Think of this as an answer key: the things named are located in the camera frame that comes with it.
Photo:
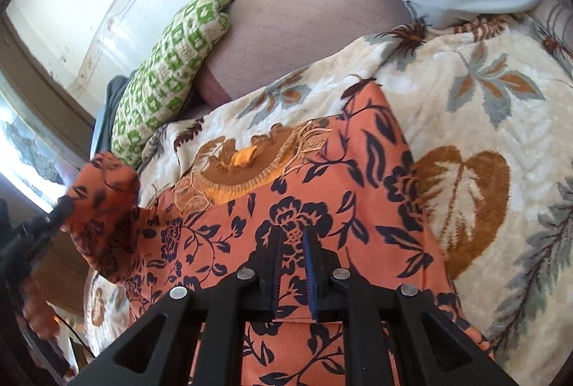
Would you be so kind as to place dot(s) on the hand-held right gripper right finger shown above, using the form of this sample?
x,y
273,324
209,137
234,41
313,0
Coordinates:
x,y
309,260

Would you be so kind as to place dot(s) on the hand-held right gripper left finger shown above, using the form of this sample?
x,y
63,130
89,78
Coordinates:
x,y
280,254

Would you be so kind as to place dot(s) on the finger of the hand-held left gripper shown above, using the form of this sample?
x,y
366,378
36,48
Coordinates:
x,y
59,212

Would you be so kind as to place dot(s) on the orange floral garment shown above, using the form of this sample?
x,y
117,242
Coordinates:
x,y
358,198

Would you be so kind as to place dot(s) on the person's left hand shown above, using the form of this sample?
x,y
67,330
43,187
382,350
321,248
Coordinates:
x,y
39,310

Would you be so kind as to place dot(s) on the dark grey cloth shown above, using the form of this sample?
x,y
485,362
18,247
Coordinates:
x,y
115,99

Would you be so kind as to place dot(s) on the green patterned blanket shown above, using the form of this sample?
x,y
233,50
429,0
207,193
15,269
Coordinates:
x,y
170,68

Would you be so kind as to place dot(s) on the leaf print blanket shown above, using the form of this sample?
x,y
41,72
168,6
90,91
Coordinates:
x,y
492,122

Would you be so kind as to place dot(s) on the brown window frame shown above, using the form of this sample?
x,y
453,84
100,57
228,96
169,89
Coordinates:
x,y
40,86

